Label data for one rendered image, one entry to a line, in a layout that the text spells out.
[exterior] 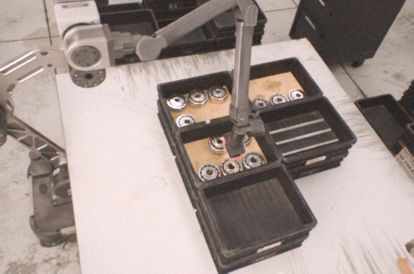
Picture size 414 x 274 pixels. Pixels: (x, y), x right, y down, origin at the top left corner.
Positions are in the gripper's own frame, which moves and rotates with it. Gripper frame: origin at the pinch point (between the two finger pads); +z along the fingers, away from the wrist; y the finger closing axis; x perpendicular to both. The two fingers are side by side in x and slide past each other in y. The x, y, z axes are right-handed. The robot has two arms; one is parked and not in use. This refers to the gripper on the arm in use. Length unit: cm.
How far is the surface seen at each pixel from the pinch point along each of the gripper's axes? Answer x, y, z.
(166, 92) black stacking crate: 14, 48, 13
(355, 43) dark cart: -167, 107, 61
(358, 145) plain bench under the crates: -80, 1, 22
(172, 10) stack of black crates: -27, 162, 57
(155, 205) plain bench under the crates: 31.6, -3.4, 27.2
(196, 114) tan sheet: 1.6, 33.9, 15.1
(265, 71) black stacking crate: -43, 50, 10
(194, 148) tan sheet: 9.3, 14.5, 14.2
